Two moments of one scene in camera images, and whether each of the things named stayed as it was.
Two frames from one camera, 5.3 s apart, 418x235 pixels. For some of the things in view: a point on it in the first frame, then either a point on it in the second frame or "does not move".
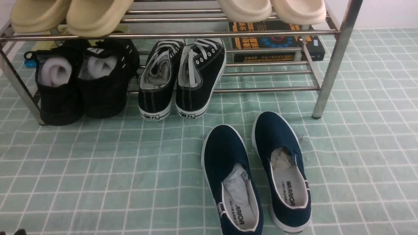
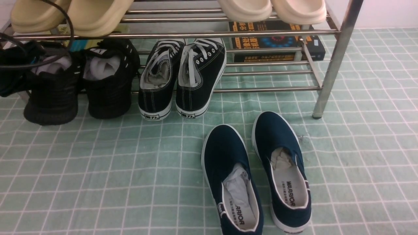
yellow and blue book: (62, 29) → (79, 44)
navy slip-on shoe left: (227, 159) does not move
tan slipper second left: (91, 18) does not move
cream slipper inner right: (246, 10) does not move
